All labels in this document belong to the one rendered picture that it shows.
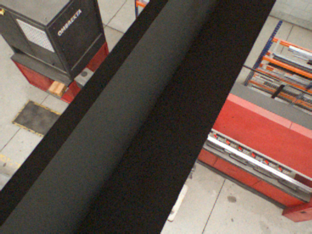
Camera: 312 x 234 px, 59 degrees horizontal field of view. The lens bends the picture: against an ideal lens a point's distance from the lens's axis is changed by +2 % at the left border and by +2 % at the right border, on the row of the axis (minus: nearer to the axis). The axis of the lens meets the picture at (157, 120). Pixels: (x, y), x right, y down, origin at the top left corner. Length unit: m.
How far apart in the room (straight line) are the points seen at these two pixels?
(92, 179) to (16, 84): 6.53
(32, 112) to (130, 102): 6.03
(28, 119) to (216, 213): 4.06
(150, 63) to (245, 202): 5.28
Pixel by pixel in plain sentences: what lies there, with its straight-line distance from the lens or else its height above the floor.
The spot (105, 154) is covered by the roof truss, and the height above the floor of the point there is 4.93.
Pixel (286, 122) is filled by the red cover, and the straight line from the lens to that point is 3.41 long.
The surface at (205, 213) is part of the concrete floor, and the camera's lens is 5.20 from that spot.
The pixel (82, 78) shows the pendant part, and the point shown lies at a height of 1.95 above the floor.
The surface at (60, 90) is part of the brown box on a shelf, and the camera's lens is 4.90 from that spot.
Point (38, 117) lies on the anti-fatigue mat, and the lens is 6.08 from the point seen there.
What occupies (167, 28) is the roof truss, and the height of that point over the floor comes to 4.96.
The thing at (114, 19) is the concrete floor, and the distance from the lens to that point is 7.29.
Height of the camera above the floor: 5.08
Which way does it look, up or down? 65 degrees down
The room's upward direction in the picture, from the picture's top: 3 degrees clockwise
